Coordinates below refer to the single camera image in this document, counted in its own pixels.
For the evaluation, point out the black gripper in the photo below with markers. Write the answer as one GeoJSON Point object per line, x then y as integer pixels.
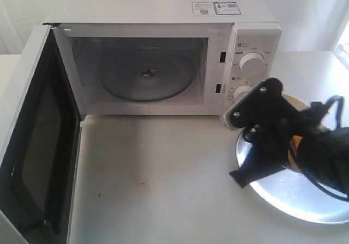
{"type": "Point", "coordinates": [269, 149]}

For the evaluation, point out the white microwave door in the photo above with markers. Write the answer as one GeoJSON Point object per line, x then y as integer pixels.
{"type": "Point", "coordinates": [40, 138]}

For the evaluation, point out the white ceramic bowl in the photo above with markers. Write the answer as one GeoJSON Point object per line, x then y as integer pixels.
{"type": "Point", "coordinates": [295, 102]}

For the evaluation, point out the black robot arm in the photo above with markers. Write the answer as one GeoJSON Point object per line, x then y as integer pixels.
{"type": "Point", "coordinates": [314, 144]}

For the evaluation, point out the glass microwave turntable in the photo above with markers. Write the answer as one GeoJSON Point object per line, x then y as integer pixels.
{"type": "Point", "coordinates": [149, 74]}

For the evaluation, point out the white microwave oven body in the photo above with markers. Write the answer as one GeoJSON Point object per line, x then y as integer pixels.
{"type": "Point", "coordinates": [92, 35]}

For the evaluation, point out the round silver metal tray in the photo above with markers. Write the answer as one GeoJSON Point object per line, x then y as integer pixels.
{"type": "Point", "coordinates": [293, 194]}

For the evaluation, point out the lower white control knob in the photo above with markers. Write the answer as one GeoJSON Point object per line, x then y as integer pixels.
{"type": "Point", "coordinates": [241, 91]}

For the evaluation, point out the white control knob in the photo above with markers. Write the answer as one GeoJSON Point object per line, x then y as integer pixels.
{"type": "Point", "coordinates": [252, 64]}
{"type": "Point", "coordinates": [241, 91]}

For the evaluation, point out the upper white control knob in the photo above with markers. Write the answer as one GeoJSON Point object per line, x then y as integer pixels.
{"type": "Point", "coordinates": [252, 64]}

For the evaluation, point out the blue white label sticker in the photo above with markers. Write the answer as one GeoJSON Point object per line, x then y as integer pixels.
{"type": "Point", "coordinates": [215, 8]}

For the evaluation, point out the wrist camera on blue bracket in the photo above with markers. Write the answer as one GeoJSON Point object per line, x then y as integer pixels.
{"type": "Point", "coordinates": [262, 106]}

